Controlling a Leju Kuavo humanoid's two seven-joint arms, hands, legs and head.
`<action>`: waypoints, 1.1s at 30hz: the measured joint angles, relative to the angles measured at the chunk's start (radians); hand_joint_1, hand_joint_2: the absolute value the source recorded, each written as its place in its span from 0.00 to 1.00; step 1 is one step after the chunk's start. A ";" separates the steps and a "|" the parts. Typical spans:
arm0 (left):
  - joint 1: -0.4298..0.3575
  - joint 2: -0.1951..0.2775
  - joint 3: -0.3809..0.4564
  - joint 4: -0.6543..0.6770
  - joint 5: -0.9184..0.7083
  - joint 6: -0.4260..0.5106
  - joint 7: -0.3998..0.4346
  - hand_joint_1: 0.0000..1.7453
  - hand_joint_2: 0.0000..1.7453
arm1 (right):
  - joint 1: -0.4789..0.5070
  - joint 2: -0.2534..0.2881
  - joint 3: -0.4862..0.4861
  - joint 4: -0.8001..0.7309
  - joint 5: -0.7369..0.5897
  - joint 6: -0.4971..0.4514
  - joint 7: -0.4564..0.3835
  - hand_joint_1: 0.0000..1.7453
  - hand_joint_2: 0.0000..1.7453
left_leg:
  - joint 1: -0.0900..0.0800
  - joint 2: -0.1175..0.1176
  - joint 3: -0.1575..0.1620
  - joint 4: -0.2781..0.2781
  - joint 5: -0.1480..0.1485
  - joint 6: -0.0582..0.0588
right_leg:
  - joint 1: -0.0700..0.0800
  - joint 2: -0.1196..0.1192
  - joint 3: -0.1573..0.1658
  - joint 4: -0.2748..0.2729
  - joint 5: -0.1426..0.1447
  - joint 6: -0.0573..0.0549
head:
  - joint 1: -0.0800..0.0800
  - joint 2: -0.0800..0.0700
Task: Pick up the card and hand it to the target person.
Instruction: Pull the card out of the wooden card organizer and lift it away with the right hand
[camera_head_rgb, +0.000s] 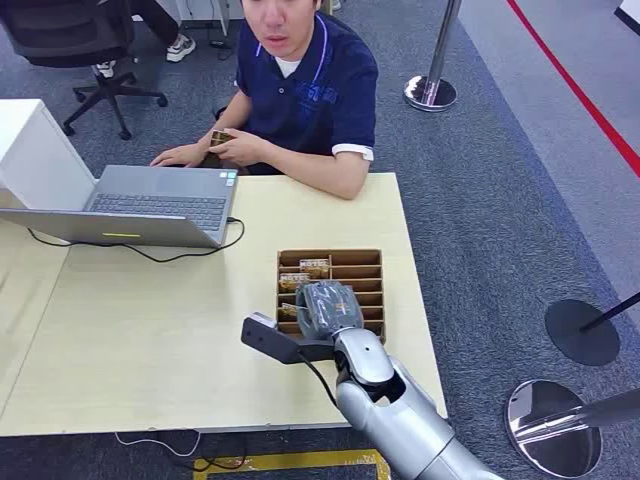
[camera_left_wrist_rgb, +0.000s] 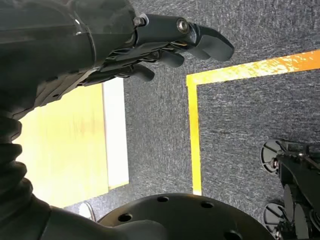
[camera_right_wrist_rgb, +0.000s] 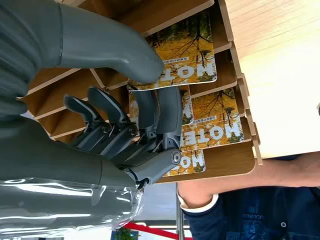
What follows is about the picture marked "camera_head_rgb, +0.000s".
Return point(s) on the person's right hand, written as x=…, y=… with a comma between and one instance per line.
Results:
x=180, y=156

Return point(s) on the person's left hand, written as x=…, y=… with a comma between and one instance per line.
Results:
x=244, y=147

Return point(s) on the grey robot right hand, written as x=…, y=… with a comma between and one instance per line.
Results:
x=327, y=310

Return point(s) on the brown hotel key card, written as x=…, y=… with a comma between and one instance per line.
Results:
x=288, y=309
x=220, y=138
x=315, y=268
x=292, y=282

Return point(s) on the person's left forearm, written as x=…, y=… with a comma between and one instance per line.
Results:
x=320, y=173

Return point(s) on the person's right forearm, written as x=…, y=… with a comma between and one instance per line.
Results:
x=227, y=116

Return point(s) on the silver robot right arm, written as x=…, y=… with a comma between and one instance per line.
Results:
x=400, y=424

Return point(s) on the brown cardboard card holder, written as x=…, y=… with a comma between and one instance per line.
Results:
x=367, y=285

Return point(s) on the person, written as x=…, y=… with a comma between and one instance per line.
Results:
x=164, y=26
x=310, y=93

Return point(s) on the grey laptop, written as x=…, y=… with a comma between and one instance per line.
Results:
x=164, y=202

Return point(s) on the black office chair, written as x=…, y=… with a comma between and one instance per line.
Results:
x=75, y=33

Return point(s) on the white box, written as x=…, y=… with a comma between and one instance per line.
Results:
x=35, y=156

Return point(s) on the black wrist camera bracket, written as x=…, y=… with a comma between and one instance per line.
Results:
x=275, y=343

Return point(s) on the chrome stanchion post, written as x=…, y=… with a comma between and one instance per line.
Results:
x=550, y=430
x=432, y=89

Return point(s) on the black stanchion post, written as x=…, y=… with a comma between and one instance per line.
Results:
x=580, y=331

